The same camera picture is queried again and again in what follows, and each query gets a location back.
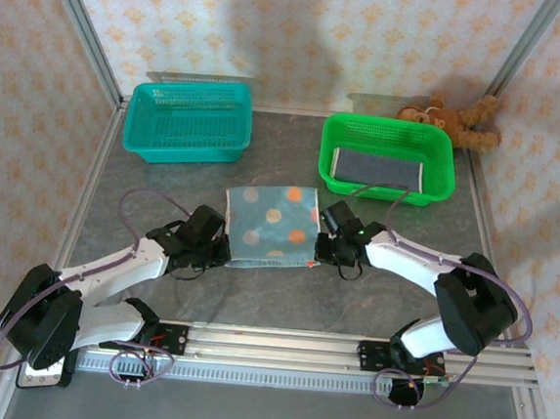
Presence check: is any teal plastic basket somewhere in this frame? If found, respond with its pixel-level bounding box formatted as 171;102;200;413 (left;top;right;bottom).
119;71;257;173

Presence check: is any brown teddy bear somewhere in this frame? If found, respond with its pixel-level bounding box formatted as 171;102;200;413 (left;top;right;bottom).
396;86;506;155

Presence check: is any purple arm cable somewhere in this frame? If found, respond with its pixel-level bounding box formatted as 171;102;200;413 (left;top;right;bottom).
0;176;199;391
329;179;545;419

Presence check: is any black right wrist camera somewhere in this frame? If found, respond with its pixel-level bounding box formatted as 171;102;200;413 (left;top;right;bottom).
318;197;366;238

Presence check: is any green plastic basket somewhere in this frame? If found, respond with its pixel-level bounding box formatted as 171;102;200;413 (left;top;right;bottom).
315;109;462;210

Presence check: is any green circuit board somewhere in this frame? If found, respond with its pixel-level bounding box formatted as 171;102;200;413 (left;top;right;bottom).
420;371;452;390

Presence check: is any grey slotted cable duct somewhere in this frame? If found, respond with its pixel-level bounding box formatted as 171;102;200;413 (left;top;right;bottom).
76;351;394;399

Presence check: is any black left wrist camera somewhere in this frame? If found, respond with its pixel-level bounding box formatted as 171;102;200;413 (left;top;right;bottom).
184;202;229;243

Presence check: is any black right camera cable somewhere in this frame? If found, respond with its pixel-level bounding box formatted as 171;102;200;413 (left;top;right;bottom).
335;261;366;282

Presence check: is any black left camera cable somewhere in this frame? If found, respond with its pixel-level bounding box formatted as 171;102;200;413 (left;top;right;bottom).
168;261;207;283

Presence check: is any blue striped towel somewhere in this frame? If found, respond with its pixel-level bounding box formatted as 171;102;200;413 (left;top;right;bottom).
329;146;424;192

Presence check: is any blue polka dot towel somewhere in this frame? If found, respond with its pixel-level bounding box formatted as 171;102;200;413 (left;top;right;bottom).
219;179;323;276

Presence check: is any black camera cable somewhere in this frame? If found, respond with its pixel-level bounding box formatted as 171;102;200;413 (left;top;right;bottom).
168;261;207;283
335;261;366;282

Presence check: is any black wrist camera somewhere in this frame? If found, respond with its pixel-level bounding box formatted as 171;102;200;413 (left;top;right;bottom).
318;197;366;238
184;202;229;243

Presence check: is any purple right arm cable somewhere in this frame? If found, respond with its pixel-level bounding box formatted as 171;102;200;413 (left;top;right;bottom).
329;179;545;419

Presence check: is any aluminium table edge rail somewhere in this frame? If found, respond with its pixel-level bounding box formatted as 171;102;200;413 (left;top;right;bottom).
444;149;531;349
38;96;126;313

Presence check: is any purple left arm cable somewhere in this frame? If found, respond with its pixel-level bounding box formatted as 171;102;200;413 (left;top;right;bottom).
0;176;199;391

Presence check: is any wide aluminium extrusion beam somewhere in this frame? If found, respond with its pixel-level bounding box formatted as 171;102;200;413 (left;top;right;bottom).
18;304;541;390

